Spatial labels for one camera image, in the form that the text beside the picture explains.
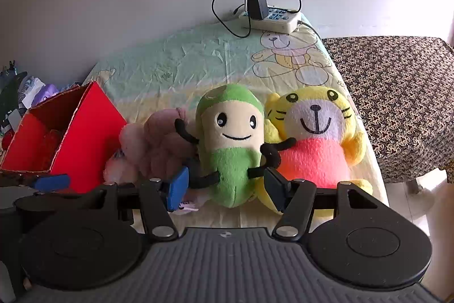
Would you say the black charger adapter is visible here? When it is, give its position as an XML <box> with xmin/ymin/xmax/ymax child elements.
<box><xmin>247</xmin><ymin>0</ymin><xmax>269</xmax><ymax>20</ymax></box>

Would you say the red cardboard box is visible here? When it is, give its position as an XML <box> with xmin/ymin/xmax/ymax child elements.
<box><xmin>0</xmin><ymin>81</ymin><xmax>128</xmax><ymax>195</ymax></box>

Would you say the dark green object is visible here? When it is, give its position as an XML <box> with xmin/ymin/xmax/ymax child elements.
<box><xmin>0</xmin><ymin>70</ymin><xmax>29</xmax><ymax>117</ymax></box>

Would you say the green bean plush toy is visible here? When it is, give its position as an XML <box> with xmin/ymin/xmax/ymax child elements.
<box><xmin>174</xmin><ymin>83</ymin><xmax>297</xmax><ymax>208</ymax></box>

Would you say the brown bear plush toy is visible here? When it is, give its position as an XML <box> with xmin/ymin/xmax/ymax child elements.
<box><xmin>103</xmin><ymin>108</ymin><xmax>201</xmax><ymax>212</ymax></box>

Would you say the purple tissue pack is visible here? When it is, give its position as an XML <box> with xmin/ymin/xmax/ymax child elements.
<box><xmin>33</xmin><ymin>83</ymin><xmax>60</xmax><ymax>105</ymax></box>

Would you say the yellow tiger plush toy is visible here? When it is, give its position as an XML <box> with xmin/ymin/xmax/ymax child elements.
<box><xmin>255</xmin><ymin>86</ymin><xmax>373</xmax><ymax>218</ymax></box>

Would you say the white crochet cloth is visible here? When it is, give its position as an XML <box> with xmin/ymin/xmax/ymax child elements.
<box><xmin>18</xmin><ymin>76</ymin><xmax>46</xmax><ymax>101</ymax></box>

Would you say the white power strip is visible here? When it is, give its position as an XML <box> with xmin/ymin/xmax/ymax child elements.
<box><xmin>238</xmin><ymin>6</ymin><xmax>302</xmax><ymax>34</ymax></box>

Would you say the grey card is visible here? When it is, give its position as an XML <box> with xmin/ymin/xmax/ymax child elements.
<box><xmin>7</xmin><ymin>110</ymin><xmax>22</xmax><ymax>129</ymax></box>

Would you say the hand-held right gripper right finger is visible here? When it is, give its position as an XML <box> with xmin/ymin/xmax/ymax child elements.
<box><xmin>264</xmin><ymin>167</ymin><xmax>391</xmax><ymax>240</ymax></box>

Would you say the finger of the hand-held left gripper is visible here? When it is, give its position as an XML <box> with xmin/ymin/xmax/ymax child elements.
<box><xmin>0</xmin><ymin>172</ymin><xmax>70</xmax><ymax>192</ymax></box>

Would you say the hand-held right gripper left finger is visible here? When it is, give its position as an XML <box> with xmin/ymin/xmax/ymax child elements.
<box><xmin>16</xmin><ymin>166</ymin><xmax>190</xmax><ymax>242</ymax></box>

